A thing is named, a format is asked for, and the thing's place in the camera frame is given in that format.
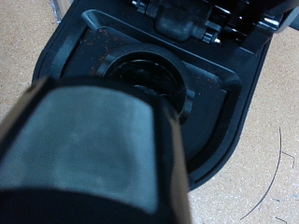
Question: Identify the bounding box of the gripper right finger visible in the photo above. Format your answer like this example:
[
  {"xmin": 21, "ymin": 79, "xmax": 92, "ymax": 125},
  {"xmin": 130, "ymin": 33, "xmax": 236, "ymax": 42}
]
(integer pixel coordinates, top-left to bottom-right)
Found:
[{"xmin": 169, "ymin": 118, "xmax": 194, "ymax": 224}]

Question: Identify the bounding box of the green-lidded reusable coffee pod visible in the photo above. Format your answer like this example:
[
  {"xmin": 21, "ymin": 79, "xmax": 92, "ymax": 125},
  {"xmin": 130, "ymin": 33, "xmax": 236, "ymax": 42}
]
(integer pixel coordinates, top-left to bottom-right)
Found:
[{"xmin": 0, "ymin": 76, "xmax": 188, "ymax": 224}]

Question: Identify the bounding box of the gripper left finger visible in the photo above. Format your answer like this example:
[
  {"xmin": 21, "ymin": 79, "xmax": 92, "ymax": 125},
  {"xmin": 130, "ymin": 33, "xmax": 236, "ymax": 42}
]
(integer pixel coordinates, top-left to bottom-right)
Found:
[{"xmin": 0, "ymin": 77, "xmax": 50, "ymax": 132}]

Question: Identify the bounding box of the black Keurig coffee machine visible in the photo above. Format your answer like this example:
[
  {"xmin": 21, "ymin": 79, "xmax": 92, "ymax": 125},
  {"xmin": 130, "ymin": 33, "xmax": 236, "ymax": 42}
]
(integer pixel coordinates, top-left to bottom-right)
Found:
[{"xmin": 32, "ymin": 0, "xmax": 299, "ymax": 191}]

